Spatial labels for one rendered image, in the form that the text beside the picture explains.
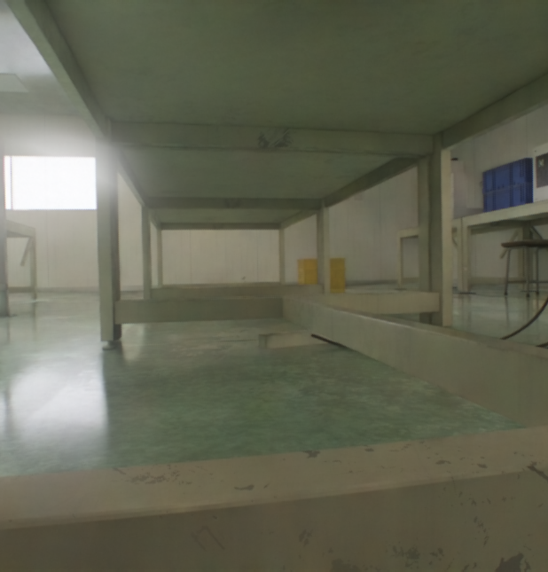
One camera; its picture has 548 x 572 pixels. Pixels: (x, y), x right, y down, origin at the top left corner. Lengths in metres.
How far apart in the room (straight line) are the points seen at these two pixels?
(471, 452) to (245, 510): 0.10
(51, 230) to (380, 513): 7.80
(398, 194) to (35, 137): 6.14
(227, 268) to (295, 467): 7.46
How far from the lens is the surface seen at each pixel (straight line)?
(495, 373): 0.52
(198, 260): 7.61
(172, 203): 2.96
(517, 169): 4.57
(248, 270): 7.67
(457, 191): 5.34
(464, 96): 1.48
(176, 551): 0.18
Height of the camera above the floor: 0.23
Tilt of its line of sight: 2 degrees down
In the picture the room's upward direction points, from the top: 1 degrees counter-clockwise
